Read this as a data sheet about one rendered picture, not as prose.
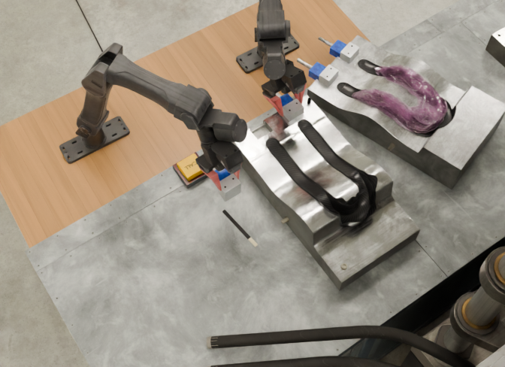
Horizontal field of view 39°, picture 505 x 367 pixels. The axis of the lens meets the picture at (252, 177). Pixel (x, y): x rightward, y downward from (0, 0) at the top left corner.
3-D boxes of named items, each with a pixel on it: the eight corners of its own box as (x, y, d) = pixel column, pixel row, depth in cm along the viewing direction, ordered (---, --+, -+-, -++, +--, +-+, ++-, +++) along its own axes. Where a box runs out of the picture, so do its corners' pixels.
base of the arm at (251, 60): (301, 30, 215) (288, 15, 218) (246, 58, 210) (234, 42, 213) (300, 47, 222) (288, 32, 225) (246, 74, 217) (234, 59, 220)
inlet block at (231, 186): (198, 165, 189) (197, 156, 184) (213, 156, 190) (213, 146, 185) (225, 201, 184) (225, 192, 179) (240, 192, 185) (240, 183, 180)
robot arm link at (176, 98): (215, 91, 165) (98, 34, 166) (198, 120, 161) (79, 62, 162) (208, 116, 176) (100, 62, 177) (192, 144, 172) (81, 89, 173)
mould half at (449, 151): (306, 99, 212) (308, 77, 202) (355, 46, 222) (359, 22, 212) (451, 189, 196) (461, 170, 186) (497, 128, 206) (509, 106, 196)
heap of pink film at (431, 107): (346, 100, 204) (349, 83, 198) (380, 62, 211) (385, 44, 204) (424, 147, 196) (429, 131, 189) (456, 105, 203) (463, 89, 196)
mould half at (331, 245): (232, 155, 203) (230, 129, 191) (305, 112, 210) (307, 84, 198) (339, 291, 182) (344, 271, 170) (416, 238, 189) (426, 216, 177)
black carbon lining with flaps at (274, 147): (261, 147, 196) (261, 128, 187) (308, 119, 200) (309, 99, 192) (338, 241, 181) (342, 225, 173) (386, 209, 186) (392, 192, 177)
